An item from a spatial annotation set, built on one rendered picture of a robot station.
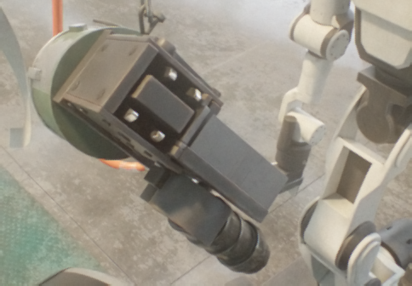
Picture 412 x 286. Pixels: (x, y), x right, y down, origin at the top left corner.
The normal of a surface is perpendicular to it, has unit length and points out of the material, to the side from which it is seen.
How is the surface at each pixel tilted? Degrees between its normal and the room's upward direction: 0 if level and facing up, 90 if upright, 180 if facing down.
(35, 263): 0
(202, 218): 56
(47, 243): 0
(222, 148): 65
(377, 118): 90
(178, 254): 0
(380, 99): 90
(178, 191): 32
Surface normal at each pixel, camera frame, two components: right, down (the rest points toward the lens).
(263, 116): 0.00, -0.77
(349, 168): -0.76, 0.26
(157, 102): 0.47, 0.16
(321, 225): -0.70, 0.05
